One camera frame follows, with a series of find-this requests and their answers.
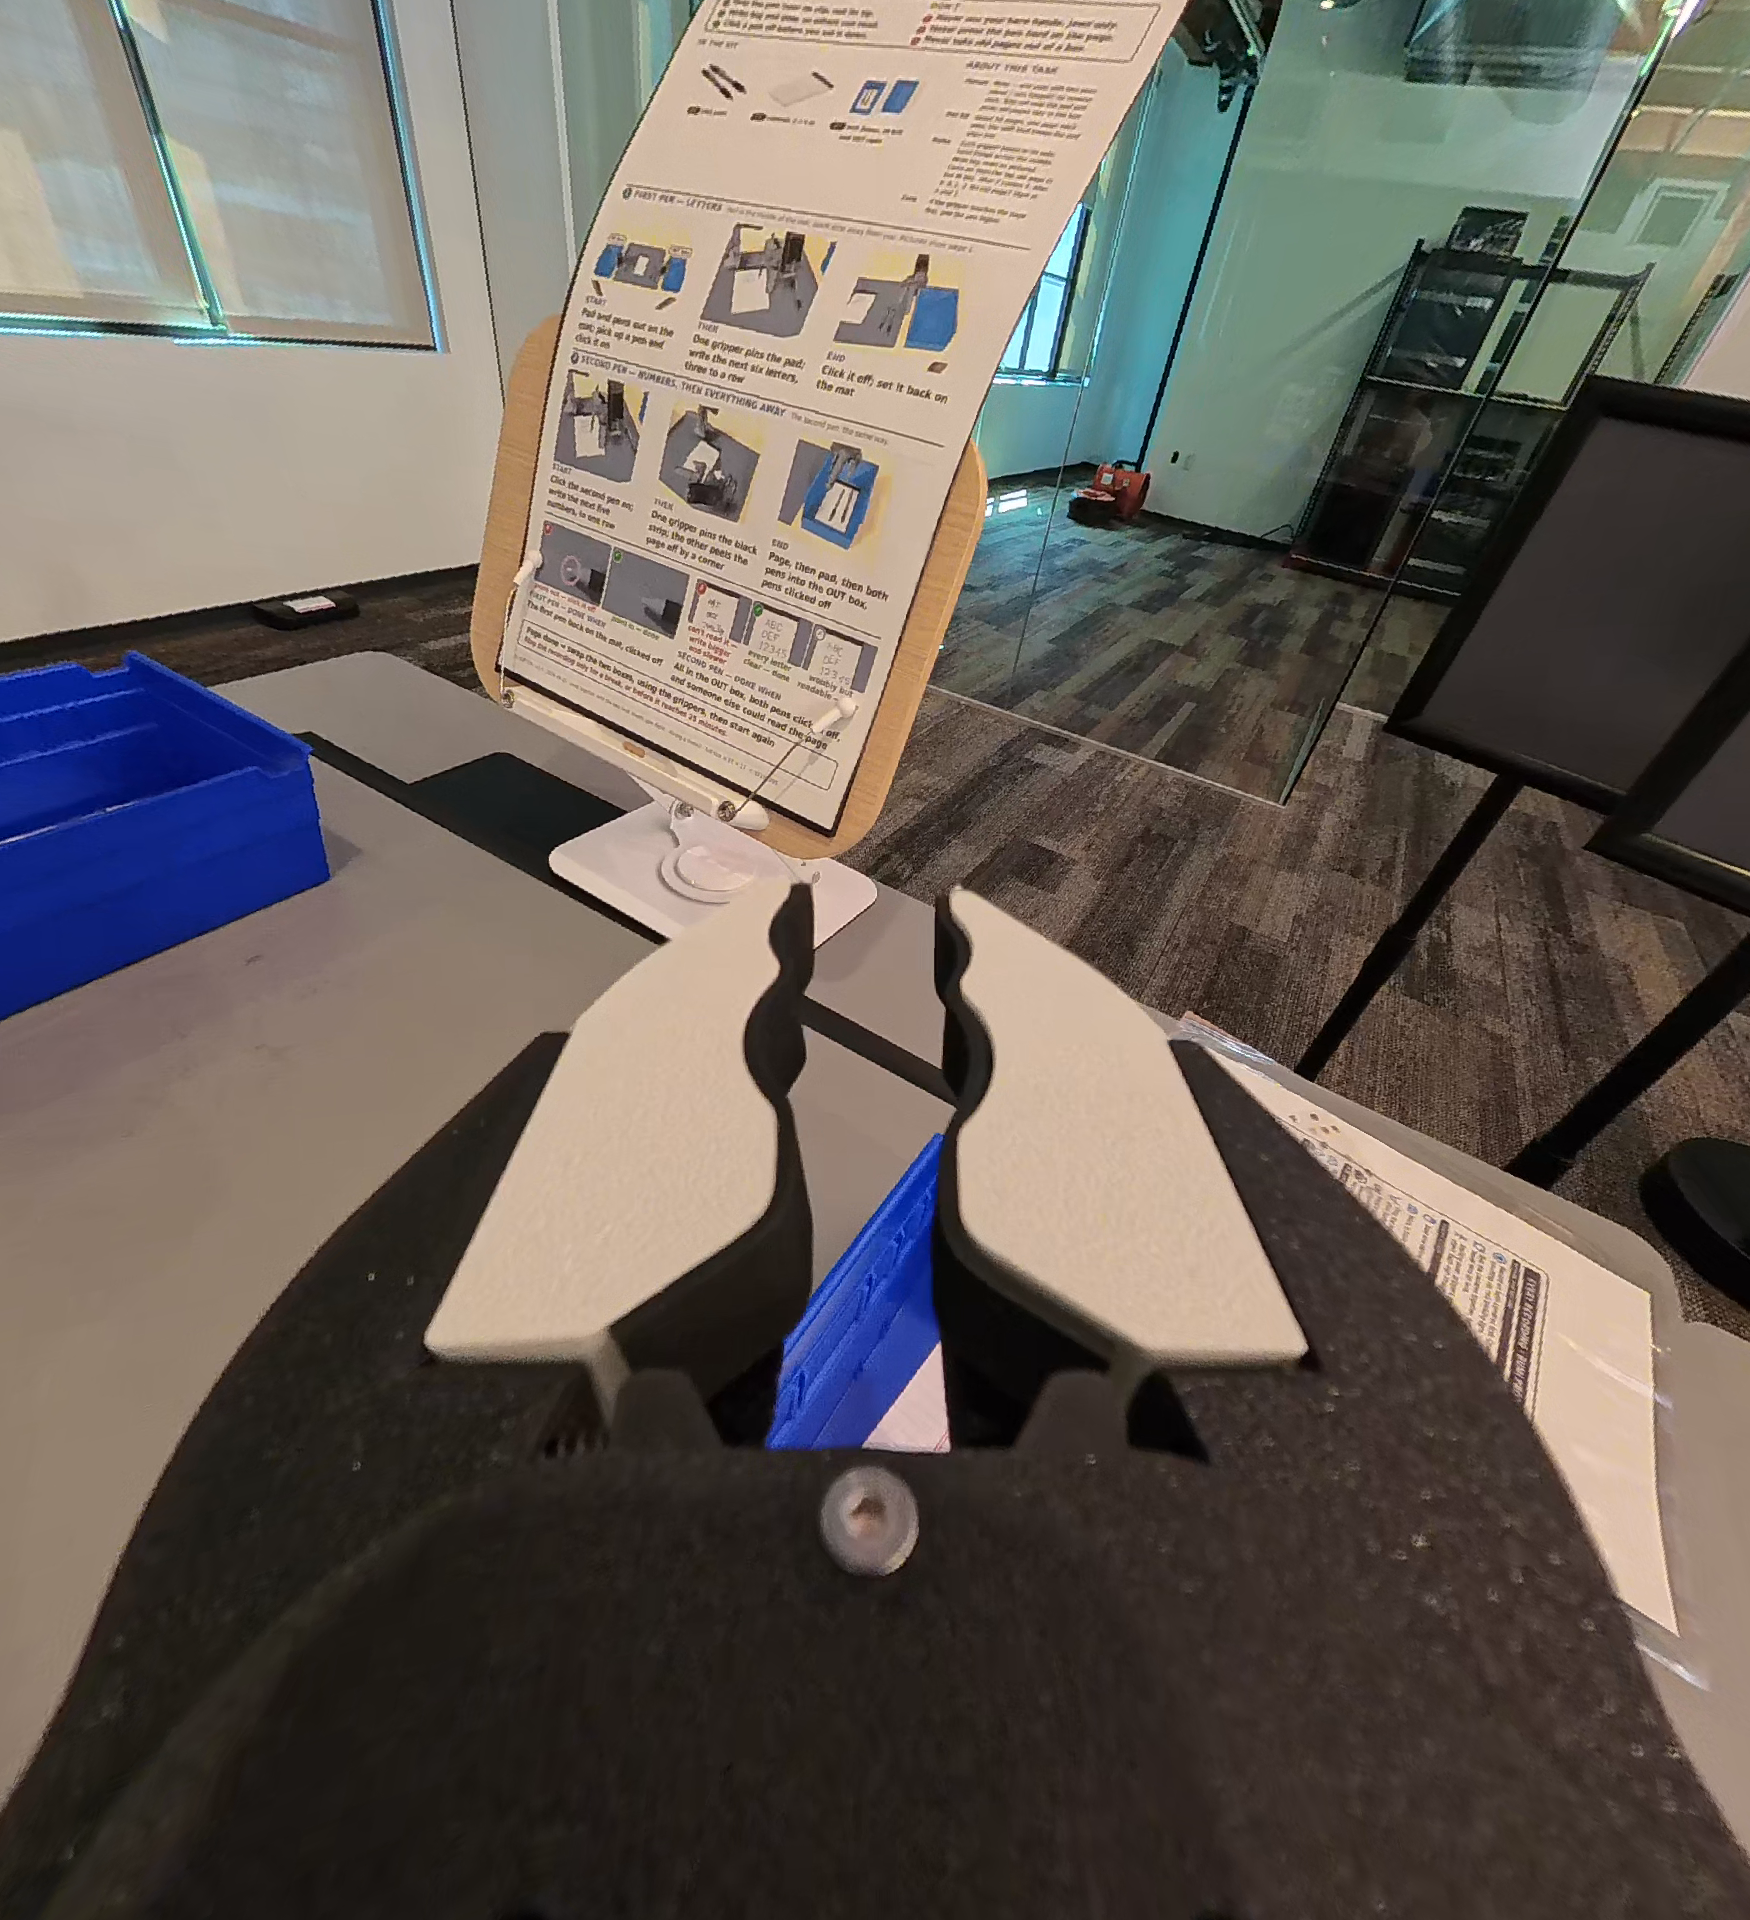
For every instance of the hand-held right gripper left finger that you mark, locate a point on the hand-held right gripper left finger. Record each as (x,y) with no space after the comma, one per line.
(619,1184)

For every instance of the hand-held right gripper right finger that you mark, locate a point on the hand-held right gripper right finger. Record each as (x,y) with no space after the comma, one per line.
(1115,1184)

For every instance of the blue plastic bin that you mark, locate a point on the blue plastic bin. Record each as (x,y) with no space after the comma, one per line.
(95,899)
(846,1319)

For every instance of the white printed paper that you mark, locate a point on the white printed paper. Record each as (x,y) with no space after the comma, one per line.
(1565,1349)

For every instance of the black round-base stand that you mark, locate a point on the black round-base stand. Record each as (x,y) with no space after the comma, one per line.
(1744,1245)

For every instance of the flat black floor device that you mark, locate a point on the flat black floor device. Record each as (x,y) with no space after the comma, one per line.
(304,611)

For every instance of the red floor machine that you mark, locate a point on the red floor machine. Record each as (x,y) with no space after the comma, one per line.
(1111,495)

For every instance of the black shelf cabinet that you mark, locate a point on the black shelf cabinet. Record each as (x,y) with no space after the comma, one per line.
(1415,449)

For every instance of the instruction board on white stand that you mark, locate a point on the instruction board on white stand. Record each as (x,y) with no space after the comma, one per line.
(815,375)

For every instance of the distant room window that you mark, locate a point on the distant room window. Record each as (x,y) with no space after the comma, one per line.
(1046,315)

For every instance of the window with roller blind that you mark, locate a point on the window with roller blind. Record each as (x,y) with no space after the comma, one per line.
(214,150)

